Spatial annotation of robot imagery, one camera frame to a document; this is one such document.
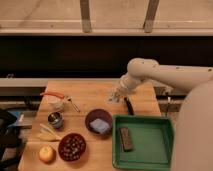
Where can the grey towel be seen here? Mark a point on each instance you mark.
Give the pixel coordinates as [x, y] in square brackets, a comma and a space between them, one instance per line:
[114, 97]

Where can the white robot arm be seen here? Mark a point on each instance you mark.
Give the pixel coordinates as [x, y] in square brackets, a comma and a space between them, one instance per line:
[193, 143]

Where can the green plastic tray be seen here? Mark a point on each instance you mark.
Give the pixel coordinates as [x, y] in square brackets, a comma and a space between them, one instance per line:
[152, 139]

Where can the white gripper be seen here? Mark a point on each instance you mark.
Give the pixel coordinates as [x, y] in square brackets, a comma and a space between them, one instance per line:
[127, 84]

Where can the brown rectangular block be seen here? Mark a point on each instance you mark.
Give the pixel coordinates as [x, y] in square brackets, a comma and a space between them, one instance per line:
[126, 139]

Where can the black handled brush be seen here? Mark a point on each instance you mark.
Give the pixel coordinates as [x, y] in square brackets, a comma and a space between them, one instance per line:
[129, 106]

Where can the small metal cup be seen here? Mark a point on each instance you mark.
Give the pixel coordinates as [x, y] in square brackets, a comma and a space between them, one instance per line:
[55, 119]

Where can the blue grey sponge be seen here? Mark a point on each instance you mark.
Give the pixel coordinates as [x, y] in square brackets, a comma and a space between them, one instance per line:
[99, 126]

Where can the dark purple bowl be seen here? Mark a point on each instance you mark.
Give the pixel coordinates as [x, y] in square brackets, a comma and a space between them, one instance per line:
[98, 114]

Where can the red bowl of nuts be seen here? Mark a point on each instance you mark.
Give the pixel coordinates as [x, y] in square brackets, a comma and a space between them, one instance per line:
[71, 147]

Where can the yellow round fruit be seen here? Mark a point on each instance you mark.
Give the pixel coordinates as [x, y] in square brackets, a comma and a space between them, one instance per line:
[46, 154]

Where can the orange handled tool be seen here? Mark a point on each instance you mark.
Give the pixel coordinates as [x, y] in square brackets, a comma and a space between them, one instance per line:
[58, 100]

